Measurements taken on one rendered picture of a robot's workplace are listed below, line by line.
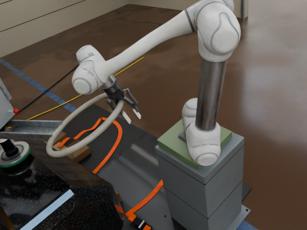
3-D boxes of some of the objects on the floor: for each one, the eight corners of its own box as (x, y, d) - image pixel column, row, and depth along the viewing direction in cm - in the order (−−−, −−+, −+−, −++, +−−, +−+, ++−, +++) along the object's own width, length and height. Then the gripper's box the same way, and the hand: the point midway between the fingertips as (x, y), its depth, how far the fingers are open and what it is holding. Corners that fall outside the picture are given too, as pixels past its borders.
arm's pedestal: (200, 179, 243) (193, 108, 196) (251, 211, 211) (256, 135, 163) (161, 217, 220) (142, 148, 172) (212, 259, 187) (205, 188, 140)
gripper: (125, 72, 131) (150, 108, 141) (95, 90, 136) (121, 123, 147) (124, 79, 125) (150, 116, 135) (92, 96, 130) (119, 131, 140)
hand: (132, 115), depth 139 cm, fingers open, 5 cm apart
